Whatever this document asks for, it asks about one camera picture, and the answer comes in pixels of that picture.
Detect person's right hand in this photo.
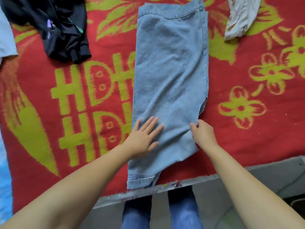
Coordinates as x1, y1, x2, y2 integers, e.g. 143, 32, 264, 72
190, 119, 220, 153

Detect person's left hand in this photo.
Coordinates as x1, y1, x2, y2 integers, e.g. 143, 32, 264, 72
121, 116, 164, 159

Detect light blue denim jacket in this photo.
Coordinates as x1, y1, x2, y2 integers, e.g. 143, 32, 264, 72
126, 0, 210, 191

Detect pile of mixed clothes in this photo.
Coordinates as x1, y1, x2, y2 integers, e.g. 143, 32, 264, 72
0, 0, 262, 65

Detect person's left forearm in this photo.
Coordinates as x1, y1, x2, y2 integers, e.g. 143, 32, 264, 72
0, 144, 134, 229

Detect person's right forearm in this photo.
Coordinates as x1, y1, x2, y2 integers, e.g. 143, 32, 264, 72
206, 143, 305, 229

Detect person's blue trousers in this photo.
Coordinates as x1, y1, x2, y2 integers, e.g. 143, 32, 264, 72
120, 185, 205, 229

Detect red and yellow blanket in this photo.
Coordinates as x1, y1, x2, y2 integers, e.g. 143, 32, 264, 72
0, 0, 305, 213

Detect blue patterned pillow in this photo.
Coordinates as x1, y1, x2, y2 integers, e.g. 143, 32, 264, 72
0, 128, 14, 226

